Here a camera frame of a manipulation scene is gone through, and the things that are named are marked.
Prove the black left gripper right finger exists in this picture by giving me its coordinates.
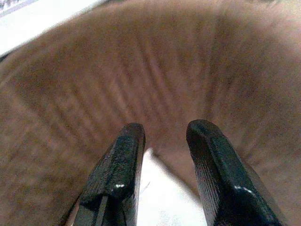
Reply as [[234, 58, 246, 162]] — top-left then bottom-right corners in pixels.
[[186, 119, 285, 226]]

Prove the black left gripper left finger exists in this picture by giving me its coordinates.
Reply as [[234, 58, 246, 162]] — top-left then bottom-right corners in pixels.
[[77, 122, 146, 226]]

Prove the white pillow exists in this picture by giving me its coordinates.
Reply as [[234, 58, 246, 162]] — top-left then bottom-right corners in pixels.
[[137, 147, 209, 226]]

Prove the brown fabric sofa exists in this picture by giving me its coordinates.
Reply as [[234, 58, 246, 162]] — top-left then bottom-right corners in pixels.
[[0, 0, 301, 226]]

